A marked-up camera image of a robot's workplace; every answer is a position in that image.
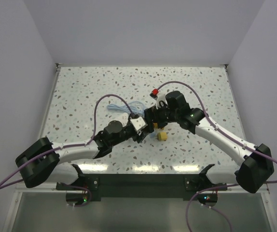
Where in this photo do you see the white triangular power strip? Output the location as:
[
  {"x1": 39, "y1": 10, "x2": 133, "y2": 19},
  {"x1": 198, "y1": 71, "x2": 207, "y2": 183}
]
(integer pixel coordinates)
[{"x1": 114, "y1": 113, "x2": 129, "y2": 127}]

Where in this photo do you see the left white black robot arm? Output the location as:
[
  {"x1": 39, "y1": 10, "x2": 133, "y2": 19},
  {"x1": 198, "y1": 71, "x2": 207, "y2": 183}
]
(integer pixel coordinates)
[{"x1": 15, "y1": 117, "x2": 154, "y2": 189}]

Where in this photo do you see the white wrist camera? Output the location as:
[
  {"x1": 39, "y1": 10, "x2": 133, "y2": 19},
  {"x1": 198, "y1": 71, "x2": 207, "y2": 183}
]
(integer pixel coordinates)
[
  {"x1": 150, "y1": 88, "x2": 166, "y2": 109},
  {"x1": 130, "y1": 116, "x2": 147, "y2": 133}
]

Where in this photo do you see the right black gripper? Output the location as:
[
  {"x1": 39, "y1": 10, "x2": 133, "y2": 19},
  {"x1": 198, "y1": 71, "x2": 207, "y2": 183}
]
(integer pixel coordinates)
[{"x1": 142, "y1": 101, "x2": 179, "y2": 133}]

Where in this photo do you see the light blue coiled cord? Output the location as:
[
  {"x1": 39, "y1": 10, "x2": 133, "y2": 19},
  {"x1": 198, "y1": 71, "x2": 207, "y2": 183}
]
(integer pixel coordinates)
[{"x1": 106, "y1": 101, "x2": 146, "y2": 116}]

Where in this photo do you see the aluminium table frame rail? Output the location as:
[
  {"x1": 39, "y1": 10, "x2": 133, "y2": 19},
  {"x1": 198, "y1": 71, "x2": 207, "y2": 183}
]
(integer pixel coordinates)
[{"x1": 257, "y1": 184, "x2": 270, "y2": 194}]

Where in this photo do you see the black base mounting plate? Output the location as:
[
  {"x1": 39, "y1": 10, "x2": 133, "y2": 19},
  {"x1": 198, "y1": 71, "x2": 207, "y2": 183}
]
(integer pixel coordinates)
[{"x1": 56, "y1": 174, "x2": 220, "y2": 204}]

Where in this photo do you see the light blue power strip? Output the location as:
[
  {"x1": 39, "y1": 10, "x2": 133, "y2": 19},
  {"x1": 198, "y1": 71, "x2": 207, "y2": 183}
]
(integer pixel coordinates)
[{"x1": 150, "y1": 132, "x2": 156, "y2": 138}]

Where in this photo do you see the small yellow plug adapter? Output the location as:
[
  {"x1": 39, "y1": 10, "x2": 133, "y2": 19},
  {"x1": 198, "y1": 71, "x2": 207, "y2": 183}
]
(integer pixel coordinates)
[{"x1": 156, "y1": 131, "x2": 167, "y2": 142}]

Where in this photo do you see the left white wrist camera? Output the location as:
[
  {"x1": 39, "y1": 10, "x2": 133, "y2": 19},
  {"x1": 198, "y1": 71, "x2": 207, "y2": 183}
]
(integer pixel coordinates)
[{"x1": 130, "y1": 116, "x2": 147, "y2": 133}]

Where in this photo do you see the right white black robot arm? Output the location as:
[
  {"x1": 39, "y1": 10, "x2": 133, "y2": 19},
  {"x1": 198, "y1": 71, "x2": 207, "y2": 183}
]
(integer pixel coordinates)
[{"x1": 144, "y1": 89, "x2": 274, "y2": 193}]

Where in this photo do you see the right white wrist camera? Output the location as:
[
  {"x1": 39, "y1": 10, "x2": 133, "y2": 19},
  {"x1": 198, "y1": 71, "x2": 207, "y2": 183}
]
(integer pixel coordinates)
[{"x1": 150, "y1": 88, "x2": 166, "y2": 109}]

